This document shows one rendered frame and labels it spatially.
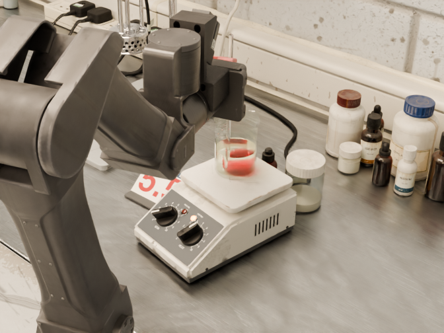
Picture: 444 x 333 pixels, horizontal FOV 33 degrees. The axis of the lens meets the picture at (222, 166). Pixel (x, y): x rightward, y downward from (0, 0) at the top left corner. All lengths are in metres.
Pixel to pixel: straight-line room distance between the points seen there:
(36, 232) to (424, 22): 0.87
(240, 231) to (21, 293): 0.30
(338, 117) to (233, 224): 0.34
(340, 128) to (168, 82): 0.53
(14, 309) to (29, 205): 0.43
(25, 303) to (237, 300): 0.27
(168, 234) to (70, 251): 0.42
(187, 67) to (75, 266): 0.27
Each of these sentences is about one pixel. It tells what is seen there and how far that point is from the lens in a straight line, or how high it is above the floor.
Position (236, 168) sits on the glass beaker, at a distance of 1.06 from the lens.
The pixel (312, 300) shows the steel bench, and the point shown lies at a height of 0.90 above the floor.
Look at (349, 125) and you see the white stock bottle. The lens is 1.28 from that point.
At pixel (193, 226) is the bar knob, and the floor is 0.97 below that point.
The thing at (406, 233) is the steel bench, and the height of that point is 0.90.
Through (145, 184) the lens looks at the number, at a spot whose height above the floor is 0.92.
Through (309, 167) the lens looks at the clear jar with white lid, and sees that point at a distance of 1.12.
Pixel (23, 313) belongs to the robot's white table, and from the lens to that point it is 1.01.
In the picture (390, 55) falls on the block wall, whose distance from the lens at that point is 1.38.
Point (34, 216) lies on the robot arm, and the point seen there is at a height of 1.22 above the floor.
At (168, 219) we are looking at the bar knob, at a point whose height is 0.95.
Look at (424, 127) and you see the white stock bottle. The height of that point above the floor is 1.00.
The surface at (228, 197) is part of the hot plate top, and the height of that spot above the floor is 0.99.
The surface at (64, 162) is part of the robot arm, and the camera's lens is 0.56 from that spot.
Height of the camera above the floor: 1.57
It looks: 32 degrees down
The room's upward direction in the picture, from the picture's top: 1 degrees clockwise
